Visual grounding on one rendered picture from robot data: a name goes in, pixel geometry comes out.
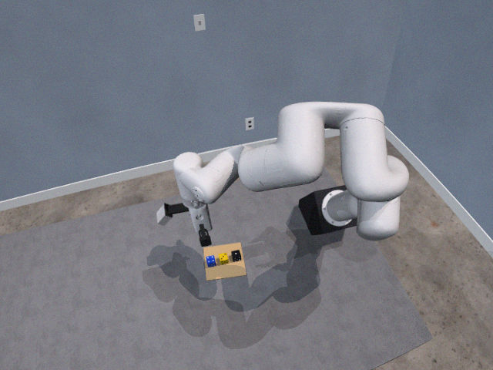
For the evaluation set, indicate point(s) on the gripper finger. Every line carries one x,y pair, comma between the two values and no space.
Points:
205,241

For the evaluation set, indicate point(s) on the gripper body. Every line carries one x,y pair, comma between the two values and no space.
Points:
198,219

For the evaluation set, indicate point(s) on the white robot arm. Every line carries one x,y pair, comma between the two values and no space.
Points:
297,158

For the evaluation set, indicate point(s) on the yellow die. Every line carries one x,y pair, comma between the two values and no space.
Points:
223,258

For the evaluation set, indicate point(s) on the black die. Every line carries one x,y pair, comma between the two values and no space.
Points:
236,255

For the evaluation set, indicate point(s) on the blue die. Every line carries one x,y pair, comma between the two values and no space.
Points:
211,261

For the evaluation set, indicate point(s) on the tan flat mat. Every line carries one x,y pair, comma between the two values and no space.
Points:
221,271

